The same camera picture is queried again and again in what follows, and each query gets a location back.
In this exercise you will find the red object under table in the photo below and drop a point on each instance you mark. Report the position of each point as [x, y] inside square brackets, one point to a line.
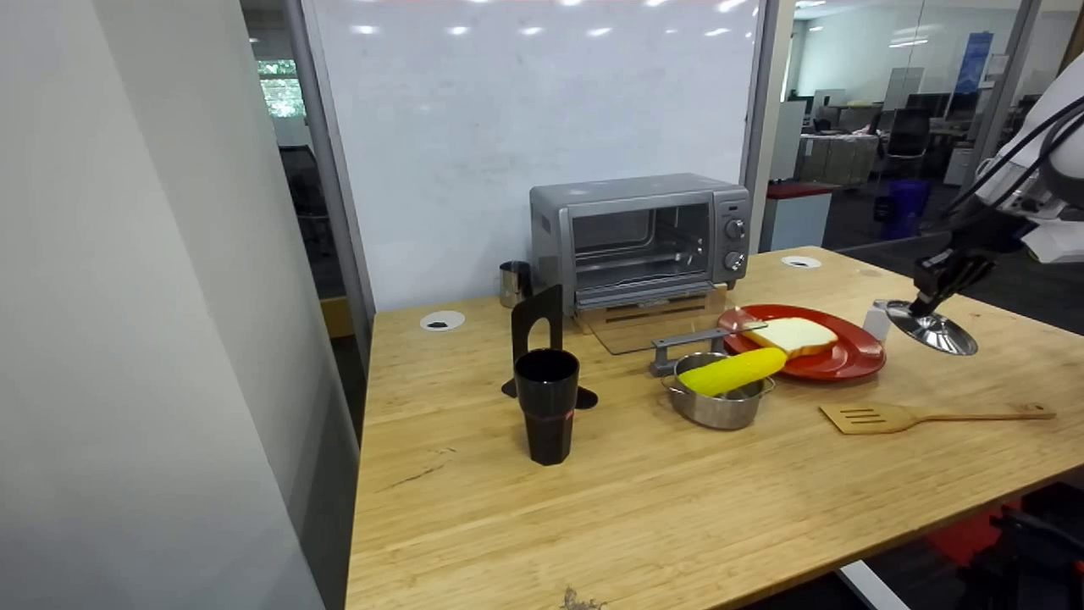
[971, 535]

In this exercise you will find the black cup stand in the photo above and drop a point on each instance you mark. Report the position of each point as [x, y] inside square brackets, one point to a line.
[527, 315]

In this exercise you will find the white salt shaker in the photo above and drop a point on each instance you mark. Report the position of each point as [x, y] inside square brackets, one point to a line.
[875, 323]

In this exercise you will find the red plate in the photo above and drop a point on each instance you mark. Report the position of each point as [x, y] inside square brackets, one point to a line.
[840, 361]

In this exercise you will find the white bread slice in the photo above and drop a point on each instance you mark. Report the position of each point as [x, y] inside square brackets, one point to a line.
[790, 336]

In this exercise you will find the white table grommet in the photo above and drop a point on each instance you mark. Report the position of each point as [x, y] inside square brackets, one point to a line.
[802, 263]
[441, 318]

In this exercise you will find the blue bin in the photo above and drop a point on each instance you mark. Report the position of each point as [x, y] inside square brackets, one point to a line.
[904, 209]

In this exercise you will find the blue wall poster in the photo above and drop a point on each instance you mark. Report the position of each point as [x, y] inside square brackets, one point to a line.
[974, 61]

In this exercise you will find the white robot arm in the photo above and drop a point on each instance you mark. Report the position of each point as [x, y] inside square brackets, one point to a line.
[1061, 136]

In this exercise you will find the black plastic cup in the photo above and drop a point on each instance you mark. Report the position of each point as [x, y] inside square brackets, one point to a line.
[549, 406]

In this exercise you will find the wooden slotted spatula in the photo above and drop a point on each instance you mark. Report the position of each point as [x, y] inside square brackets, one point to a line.
[867, 418]

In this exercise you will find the white table leg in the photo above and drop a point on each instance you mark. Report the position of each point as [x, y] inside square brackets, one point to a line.
[872, 584]

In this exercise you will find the steel pot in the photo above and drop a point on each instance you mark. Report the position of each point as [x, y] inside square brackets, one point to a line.
[715, 411]

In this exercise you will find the yellow lemon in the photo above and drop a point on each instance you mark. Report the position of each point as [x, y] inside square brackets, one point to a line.
[734, 371]

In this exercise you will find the white cabinet with red top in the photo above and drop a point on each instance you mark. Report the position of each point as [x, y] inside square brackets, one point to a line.
[802, 220]

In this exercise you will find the steel pot lid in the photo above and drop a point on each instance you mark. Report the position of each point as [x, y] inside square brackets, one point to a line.
[948, 336]

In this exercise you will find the large whiteboard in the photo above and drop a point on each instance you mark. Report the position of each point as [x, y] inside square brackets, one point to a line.
[508, 113]

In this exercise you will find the silver toaster oven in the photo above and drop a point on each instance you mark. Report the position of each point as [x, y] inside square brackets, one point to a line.
[552, 224]

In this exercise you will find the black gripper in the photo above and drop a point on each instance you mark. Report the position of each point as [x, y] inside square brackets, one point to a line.
[971, 241]

